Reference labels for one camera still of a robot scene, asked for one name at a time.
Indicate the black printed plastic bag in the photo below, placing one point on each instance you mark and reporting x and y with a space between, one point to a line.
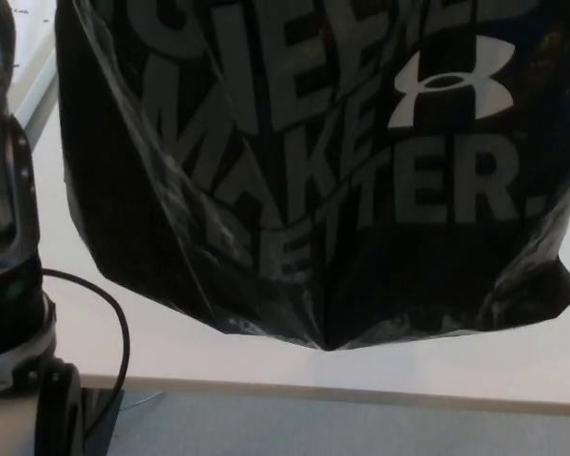
342 199

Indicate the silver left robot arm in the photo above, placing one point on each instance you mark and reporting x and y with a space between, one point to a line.
9 294

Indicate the dark panel under desk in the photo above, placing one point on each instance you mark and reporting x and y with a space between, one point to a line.
105 408

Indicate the white neighbouring desk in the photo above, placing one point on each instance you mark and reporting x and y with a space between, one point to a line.
35 102

